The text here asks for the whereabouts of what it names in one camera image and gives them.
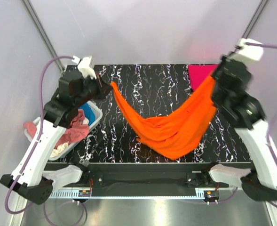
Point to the slotted cable duct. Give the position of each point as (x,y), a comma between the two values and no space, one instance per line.
(70,194)

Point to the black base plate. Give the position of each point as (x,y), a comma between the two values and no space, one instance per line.
(140,179)

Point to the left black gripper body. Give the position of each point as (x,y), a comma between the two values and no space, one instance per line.
(100,84)

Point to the blue t shirt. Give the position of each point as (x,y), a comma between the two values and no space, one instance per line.
(89,114)

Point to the white laundry basket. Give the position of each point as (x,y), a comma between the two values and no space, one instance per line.
(98,115)

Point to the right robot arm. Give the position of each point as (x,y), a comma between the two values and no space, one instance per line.
(245,114)

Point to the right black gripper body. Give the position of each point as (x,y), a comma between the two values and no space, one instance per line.
(222,74)

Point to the orange t shirt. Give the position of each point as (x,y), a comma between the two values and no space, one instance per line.
(179,133)

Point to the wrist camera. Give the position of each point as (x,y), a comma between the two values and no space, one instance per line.
(248,54)
(85,66)

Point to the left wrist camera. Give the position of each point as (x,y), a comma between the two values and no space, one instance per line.
(85,66)

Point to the folded magenta t shirt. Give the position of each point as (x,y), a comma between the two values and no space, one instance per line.
(198,73)

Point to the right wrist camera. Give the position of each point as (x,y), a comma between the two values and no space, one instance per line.
(248,54)

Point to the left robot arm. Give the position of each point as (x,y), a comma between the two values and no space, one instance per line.
(29,179)

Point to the white t shirt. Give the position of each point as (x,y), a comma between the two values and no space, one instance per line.
(56,152)

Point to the dusty pink t shirt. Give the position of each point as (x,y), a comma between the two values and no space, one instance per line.
(77,130)

